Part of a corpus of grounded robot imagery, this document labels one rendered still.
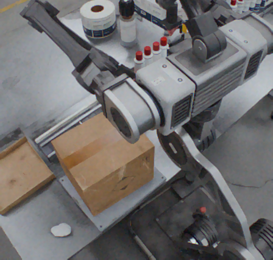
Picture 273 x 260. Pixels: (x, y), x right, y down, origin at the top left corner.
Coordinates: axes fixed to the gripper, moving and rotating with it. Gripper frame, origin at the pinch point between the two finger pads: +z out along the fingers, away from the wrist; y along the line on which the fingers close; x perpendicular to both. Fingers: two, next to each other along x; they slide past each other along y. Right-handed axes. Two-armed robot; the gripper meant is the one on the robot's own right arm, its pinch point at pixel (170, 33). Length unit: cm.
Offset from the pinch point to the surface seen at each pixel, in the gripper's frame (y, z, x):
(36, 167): 92, 19, 10
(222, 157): -23, 101, 41
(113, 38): 15.2, 13.6, -30.3
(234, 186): -11, 101, 63
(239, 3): -51, -2, 7
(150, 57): 22.0, -2.5, 8.5
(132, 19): 10.7, -4.7, -17.8
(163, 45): 12.4, -3.4, 7.1
